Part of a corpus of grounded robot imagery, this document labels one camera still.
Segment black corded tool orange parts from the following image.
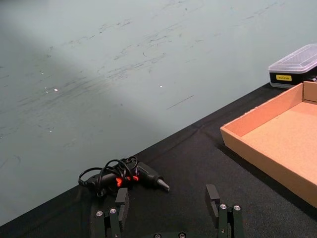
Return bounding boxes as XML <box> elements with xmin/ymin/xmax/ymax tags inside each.
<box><xmin>78</xmin><ymin>155</ymin><xmax>171</xmax><ymax>198</ymax></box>

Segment black table cloth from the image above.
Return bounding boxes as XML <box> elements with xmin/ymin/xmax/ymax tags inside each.
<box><xmin>0</xmin><ymin>82</ymin><xmax>317</xmax><ymax>238</ymax></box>

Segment shallow brown cardboard tray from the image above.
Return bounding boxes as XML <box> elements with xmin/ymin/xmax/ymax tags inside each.
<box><xmin>220</xmin><ymin>80</ymin><xmax>317</xmax><ymax>208</ymax></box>

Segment clear plastic case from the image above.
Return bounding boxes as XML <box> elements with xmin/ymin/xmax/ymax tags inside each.
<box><xmin>268</xmin><ymin>43</ymin><xmax>317</xmax><ymax>89</ymax></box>

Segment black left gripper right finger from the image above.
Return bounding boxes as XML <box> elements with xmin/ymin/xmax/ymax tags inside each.
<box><xmin>205</xmin><ymin>184</ymin><xmax>245</xmax><ymax>238</ymax></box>

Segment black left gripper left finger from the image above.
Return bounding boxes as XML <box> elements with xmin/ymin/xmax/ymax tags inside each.
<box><xmin>95</xmin><ymin>187</ymin><xmax>130</xmax><ymax>238</ymax></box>

